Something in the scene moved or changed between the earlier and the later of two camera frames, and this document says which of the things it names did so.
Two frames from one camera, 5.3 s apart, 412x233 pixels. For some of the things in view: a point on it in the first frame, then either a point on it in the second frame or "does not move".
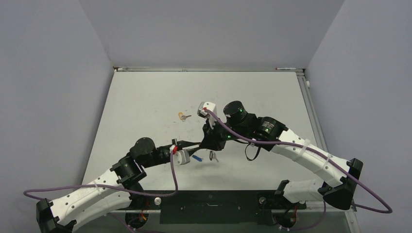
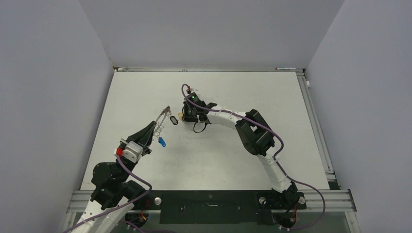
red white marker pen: [285, 68] does not move
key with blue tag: [197, 158] -> [162, 141]
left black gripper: [182, 144] -> [143, 136]
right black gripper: [211, 139] -> [186, 118]
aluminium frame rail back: [251, 69] does not move
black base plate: [212, 207] does not move
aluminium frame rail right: [315, 121] does not move
